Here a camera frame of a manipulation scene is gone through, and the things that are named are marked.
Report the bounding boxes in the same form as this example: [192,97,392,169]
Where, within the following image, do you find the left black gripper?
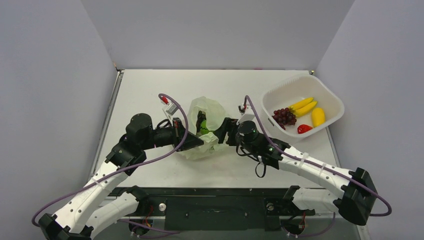
[141,117,204,152]

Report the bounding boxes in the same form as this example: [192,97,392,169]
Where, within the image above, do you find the green plastic bag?
[179,96,230,161]

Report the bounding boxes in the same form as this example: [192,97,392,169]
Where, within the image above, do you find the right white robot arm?
[213,117,377,226]

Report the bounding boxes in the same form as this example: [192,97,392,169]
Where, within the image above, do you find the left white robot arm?
[37,113,203,240]

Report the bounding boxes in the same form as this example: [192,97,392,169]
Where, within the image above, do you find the green fake round fruit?
[199,120,211,135]

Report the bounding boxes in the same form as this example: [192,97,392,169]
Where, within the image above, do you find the purple fake grapes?
[272,107,297,130]

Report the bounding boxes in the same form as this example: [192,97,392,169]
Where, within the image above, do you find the upper yellow fake banana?
[288,97,314,112]

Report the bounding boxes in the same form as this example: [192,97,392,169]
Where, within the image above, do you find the yellow fake banana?
[293,101,318,118]
[288,97,314,112]

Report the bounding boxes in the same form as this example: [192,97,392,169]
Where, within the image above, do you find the lower yellow fake banana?
[293,101,318,118]

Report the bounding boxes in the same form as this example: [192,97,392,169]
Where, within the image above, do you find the red fake strawberry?
[297,124,313,134]

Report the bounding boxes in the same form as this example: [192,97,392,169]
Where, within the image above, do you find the yellow fake mango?
[311,107,326,128]

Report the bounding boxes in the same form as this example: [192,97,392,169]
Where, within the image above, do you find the white plastic basket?
[260,74,345,144]

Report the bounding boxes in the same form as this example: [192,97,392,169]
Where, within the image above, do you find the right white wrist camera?
[236,103,255,125]

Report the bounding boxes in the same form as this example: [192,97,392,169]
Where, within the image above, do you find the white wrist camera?
[236,103,255,125]
[160,96,178,118]

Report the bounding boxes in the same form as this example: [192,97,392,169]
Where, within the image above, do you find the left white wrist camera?
[160,96,178,118]

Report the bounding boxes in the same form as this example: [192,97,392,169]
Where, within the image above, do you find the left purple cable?
[31,93,190,239]

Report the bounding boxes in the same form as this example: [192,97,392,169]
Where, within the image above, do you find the purple cable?
[31,93,190,239]
[244,95,393,238]

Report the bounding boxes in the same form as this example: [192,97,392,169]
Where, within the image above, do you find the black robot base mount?
[127,187,316,232]

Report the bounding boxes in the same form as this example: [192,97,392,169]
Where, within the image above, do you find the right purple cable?
[244,95,393,238]

